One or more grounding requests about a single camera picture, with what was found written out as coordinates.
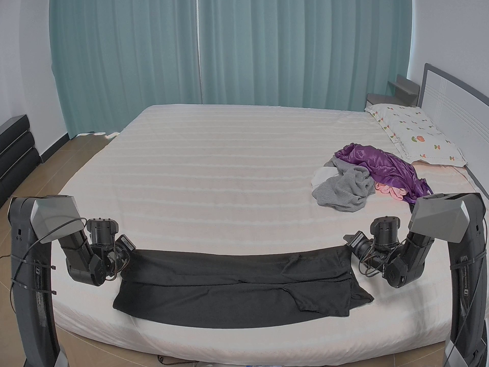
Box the pile of clothes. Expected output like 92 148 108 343
311 143 433 213

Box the bed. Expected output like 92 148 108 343
11 63 489 360

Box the white printed pillow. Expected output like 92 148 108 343
365 103 468 166

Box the black chest of drawers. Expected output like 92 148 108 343
0 115 43 205

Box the black T-shirt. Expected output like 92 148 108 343
112 245 375 318

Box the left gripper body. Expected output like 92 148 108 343
115 234 137 264

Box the blue-green curtain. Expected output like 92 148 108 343
49 0 202 140
198 0 415 111

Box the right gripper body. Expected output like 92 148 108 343
348 231 374 260

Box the grey bedside table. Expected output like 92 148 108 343
366 74 421 108

